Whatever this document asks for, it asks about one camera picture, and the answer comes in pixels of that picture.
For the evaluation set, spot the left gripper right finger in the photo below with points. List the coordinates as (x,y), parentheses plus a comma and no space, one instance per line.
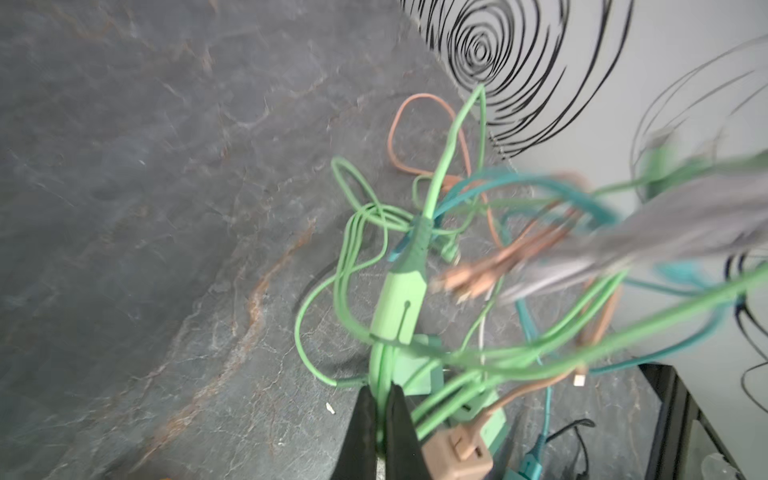
(404,459)

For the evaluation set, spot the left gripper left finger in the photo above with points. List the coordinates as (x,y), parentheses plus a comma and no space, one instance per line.
(357,459)

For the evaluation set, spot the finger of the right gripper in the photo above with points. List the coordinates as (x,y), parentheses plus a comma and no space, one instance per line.
(719,214)

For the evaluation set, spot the pink charger plug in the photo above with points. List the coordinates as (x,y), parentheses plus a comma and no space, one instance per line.
(458,453)

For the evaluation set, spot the green plug adapter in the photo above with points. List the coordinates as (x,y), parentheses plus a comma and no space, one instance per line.
(418,378)

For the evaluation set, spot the teal plug adapter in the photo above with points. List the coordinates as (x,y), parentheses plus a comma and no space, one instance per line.
(530,467)

